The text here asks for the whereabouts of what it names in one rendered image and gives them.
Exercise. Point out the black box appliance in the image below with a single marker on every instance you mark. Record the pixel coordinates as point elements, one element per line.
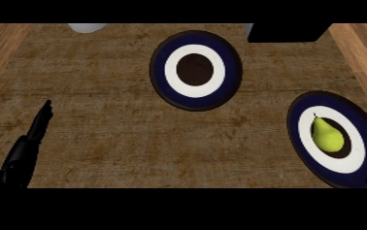
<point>286,32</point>

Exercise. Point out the green pear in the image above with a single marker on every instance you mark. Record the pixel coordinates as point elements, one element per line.
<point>328,137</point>

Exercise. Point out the pale grey round object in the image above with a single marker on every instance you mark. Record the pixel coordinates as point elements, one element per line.
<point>86,27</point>

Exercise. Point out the blue and white plate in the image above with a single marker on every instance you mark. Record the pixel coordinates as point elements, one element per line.
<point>196,69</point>
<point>305,143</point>

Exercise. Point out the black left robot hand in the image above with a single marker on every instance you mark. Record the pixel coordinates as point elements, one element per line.
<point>21,153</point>

